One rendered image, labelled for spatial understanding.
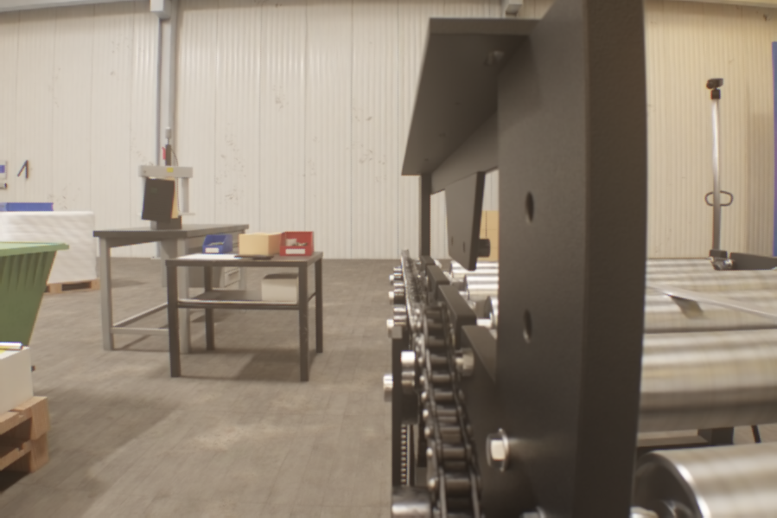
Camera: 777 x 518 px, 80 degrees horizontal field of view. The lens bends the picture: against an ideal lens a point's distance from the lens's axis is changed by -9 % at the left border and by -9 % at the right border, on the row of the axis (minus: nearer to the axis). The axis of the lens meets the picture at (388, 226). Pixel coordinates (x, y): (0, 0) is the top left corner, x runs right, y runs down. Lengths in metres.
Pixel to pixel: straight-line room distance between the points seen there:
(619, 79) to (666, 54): 12.74
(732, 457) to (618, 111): 0.23
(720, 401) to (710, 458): 0.30
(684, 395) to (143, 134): 12.07
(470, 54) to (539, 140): 0.09
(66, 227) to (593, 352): 7.27
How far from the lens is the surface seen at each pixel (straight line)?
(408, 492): 0.32
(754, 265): 1.67
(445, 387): 0.34
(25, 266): 3.13
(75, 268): 7.44
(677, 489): 0.36
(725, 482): 0.35
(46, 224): 7.32
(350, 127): 11.04
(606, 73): 0.21
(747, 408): 0.68
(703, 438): 1.90
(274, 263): 3.13
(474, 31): 0.29
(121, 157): 12.53
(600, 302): 0.21
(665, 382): 0.62
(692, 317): 0.97
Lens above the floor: 1.06
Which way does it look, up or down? 2 degrees down
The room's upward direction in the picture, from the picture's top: straight up
